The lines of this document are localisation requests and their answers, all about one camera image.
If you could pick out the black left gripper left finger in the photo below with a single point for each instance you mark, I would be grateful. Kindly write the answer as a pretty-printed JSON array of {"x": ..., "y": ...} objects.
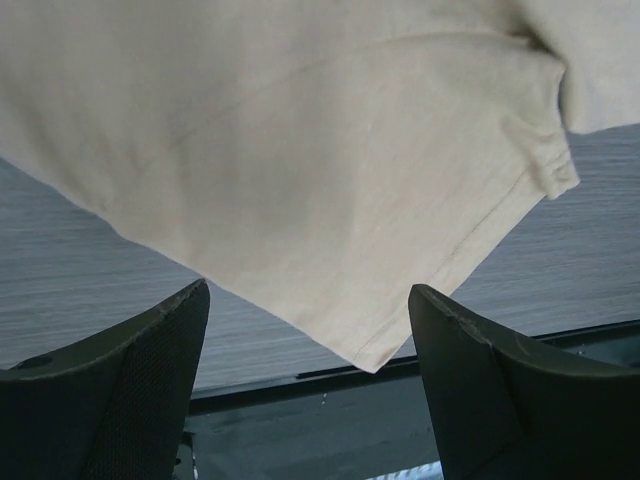
[{"x": 111, "y": 406}]

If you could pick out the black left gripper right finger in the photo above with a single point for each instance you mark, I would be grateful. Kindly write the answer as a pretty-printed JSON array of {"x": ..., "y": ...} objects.
[{"x": 507, "y": 406}]

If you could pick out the beige t shirt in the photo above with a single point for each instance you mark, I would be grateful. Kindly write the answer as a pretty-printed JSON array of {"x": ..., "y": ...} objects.
[{"x": 316, "y": 158}]

